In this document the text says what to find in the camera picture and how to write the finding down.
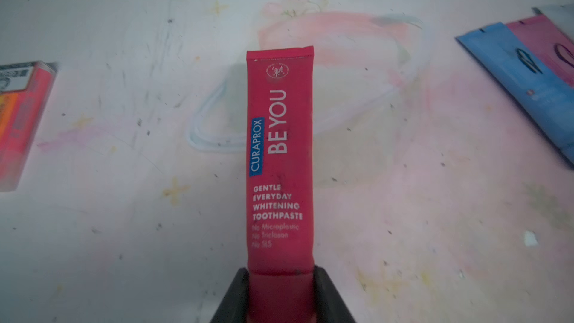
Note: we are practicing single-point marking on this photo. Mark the rainbow highlighter pen pack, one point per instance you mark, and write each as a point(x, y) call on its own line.
point(25, 89)

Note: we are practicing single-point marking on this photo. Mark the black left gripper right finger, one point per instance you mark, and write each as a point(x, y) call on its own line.
point(329, 305)

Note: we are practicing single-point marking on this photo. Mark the red toothpaste tube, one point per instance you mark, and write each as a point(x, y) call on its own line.
point(279, 192)

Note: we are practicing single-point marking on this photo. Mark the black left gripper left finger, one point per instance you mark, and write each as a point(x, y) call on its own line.
point(234, 305)

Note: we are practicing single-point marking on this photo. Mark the blue toothpaste tube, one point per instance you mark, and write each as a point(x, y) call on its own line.
point(545, 97)

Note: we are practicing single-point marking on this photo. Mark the magenta toothpaste tube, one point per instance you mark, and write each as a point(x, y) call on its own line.
point(547, 43)

